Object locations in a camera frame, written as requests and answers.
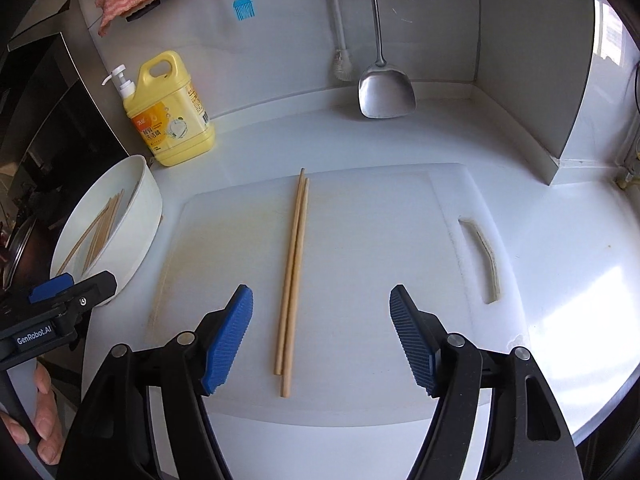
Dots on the black range hood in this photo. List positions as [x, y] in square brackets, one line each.
[55, 110]

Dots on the white bottle brush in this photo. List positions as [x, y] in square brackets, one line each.
[339, 20]

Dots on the white round bowl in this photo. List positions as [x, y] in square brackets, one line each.
[145, 215]

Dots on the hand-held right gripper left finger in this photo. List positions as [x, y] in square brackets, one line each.
[227, 340]

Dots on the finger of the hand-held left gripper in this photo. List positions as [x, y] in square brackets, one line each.
[50, 289]
[95, 290]

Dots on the white plastic cutting board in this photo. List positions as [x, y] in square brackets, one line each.
[375, 240]

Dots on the yellow dish soap bottle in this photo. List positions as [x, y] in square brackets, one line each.
[172, 110]

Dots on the bundle of wooden chopsticks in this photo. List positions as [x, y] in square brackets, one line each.
[100, 232]

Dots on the steel cooking spatula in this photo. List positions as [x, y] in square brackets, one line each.
[386, 92]

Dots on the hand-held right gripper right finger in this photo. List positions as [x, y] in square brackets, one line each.
[412, 345]

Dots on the dark cooking pot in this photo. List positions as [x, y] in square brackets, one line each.
[22, 255]

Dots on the window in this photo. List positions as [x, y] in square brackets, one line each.
[612, 35]

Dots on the wooden chopstick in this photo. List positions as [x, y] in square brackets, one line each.
[297, 270]
[290, 270]

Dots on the person's left hand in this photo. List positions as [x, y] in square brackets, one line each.
[49, 425]

